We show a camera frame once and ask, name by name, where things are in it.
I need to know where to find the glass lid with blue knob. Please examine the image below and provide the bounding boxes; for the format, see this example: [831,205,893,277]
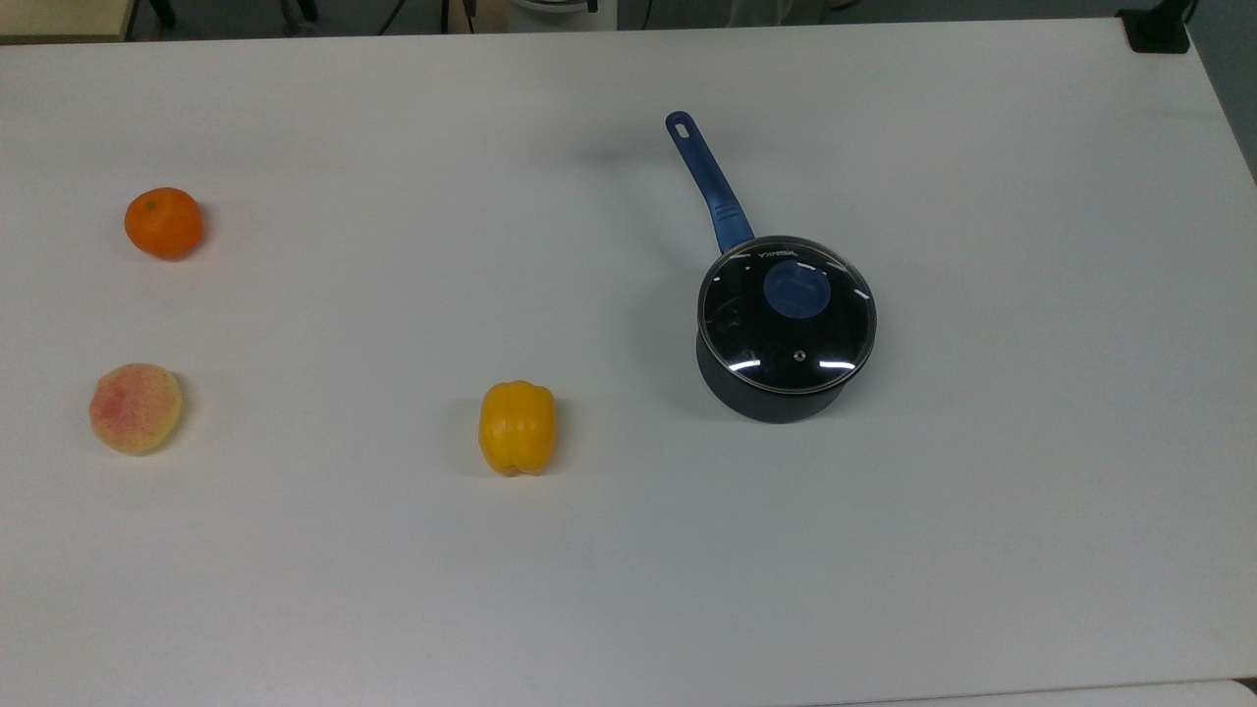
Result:
[696,235,879,396]

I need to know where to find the orange mandarin fruit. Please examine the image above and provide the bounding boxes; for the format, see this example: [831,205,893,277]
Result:
[124,187,205,261]

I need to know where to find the pink yellow peach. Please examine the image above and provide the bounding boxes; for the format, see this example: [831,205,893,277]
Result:
[88,362,185,456]

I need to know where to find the yellow bell pepper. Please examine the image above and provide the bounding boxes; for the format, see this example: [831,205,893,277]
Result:
[478,380,558,477]

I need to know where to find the black table clamp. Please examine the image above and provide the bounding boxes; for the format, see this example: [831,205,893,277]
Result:
[1119,0,1196,54]

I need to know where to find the dark saucepan with blue handle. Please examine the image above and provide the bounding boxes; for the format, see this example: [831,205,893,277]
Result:
[665,110,878,425]

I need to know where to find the light wooden furniture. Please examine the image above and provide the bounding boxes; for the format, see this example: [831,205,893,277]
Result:
[0,0,139,43]

